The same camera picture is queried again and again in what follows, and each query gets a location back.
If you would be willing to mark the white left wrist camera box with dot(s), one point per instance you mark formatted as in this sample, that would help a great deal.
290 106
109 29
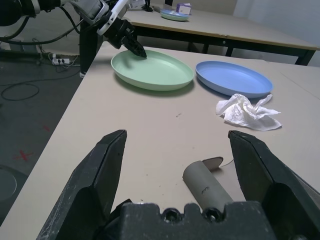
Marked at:
111 18

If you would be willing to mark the purple tissue box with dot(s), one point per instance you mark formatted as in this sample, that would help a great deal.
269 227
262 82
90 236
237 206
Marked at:
184 8

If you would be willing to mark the green plastic plate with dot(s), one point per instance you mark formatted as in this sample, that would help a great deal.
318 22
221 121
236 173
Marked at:
175 18
160 72

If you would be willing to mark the beige side table black frame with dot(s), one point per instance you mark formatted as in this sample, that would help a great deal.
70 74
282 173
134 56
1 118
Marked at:
225 27

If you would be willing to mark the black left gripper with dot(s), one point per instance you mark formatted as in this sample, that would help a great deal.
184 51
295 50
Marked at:
120 32

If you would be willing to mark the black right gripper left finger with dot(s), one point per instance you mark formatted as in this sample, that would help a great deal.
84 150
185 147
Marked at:
95 180

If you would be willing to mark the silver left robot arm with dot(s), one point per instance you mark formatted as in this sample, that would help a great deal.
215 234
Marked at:
90 10

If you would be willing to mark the grey glasses case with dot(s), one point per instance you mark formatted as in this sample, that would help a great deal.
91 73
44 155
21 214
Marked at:
207 185

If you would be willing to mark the blue plastic plate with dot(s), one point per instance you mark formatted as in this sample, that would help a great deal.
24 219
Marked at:
232 77
172 12

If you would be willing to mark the white tissue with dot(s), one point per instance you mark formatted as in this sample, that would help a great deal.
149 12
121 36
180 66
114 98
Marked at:
247 115

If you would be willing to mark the small black object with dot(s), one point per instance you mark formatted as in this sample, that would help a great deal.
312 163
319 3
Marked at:
147 7

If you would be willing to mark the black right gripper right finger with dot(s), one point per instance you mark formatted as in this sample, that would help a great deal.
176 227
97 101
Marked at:
275 180

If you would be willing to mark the grey round floor base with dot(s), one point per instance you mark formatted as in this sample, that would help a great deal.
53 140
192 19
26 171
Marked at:
7 182

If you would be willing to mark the black table leg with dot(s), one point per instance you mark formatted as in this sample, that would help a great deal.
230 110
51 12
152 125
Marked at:
88 50

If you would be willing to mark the white power strip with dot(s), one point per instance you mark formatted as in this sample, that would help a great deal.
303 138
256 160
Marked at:
61 60

